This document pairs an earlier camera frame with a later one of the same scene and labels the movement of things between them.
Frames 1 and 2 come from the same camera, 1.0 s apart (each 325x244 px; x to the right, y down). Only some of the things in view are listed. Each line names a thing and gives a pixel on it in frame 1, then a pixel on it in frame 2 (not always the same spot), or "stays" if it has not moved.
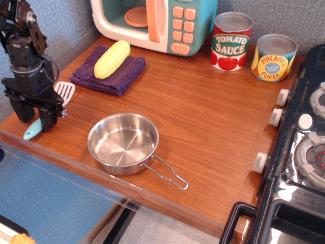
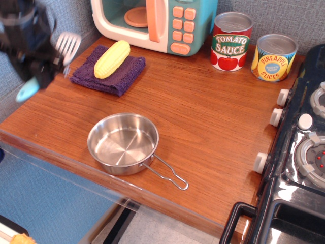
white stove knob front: [259, 162] stays
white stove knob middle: [275, 116] stays
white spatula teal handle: [64, 90] to [64, 46]
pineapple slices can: [273, 57] stays
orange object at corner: [22, 239] stays
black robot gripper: [33, 83] to [27, 40]
